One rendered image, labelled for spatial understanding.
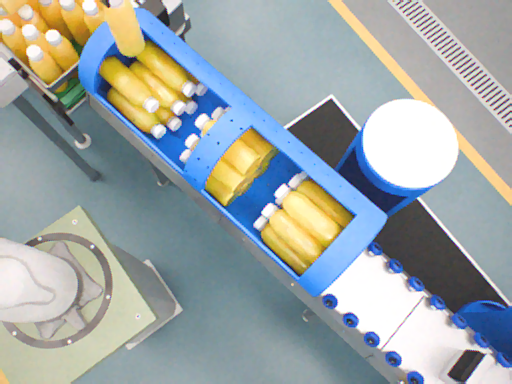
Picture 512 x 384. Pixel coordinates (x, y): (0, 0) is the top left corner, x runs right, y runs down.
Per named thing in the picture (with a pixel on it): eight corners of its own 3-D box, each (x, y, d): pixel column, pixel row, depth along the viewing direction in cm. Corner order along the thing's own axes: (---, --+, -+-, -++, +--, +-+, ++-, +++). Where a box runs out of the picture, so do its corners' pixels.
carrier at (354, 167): (325, 174, 227) (305, 227, 219) (377, 86, 142) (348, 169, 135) (381, 194, 225) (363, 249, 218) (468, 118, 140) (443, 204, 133)
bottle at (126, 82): (102, 54, 128) (147, 95, 125) (119, 54, 134) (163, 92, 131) (93, 75, 132) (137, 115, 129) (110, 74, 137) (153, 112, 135)
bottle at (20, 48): (20, 53, 154) (-7, 20, 137) (42, 49, 155) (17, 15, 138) (24, 72, 153) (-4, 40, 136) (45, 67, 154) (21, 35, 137)
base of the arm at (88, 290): (56, 353, 116) (47, 356, 111) (3, 286, 120) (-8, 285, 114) (115, 302, 119) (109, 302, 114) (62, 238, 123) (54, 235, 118)
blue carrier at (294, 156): (309, 297, 134) (321, 299, 106) (99, 104, 147) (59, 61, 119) (373, 224, 137) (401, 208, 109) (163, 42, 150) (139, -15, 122)
